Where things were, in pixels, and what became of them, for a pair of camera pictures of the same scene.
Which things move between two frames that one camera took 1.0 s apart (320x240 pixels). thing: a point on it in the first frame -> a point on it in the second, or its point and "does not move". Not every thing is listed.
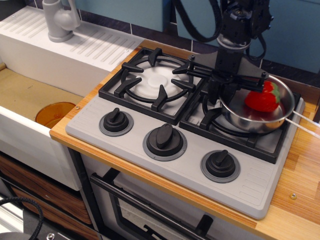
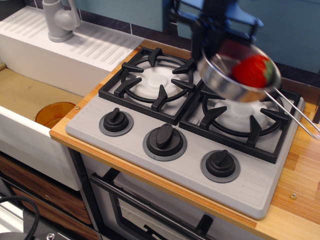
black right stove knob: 219,166 does not move
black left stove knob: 116,123 does not move
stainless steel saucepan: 236,112 -> 244,72
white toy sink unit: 35,71 does not move
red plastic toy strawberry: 266,100 -> 256,71
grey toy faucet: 60,22 does not move
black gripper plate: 207,61 -> 218,13
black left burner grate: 156,83 does not move
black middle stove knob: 165,143 does not move
